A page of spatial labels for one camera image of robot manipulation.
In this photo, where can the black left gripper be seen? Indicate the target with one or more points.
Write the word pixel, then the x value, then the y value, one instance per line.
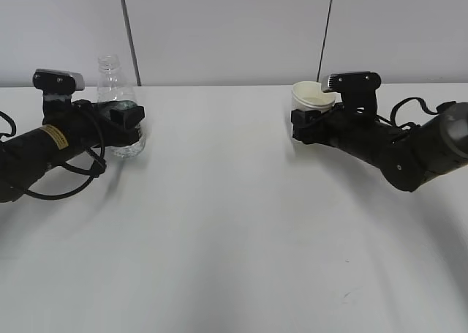
pixel 72 127

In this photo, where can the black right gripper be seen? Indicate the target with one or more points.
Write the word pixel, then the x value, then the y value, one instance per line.
pixel 353 133

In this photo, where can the white paper cup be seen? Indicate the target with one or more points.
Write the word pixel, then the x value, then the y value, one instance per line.
pixel 308 96

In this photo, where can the clear green-label water bottle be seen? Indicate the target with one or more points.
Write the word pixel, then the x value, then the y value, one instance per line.
pixel 114 86

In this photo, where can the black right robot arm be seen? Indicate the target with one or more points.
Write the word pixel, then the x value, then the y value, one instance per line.
pixel 406 158

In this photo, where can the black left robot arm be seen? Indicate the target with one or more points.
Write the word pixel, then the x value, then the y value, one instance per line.
pixel 23 164

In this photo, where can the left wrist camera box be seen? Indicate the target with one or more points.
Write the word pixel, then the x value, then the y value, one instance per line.
pixel 57 87

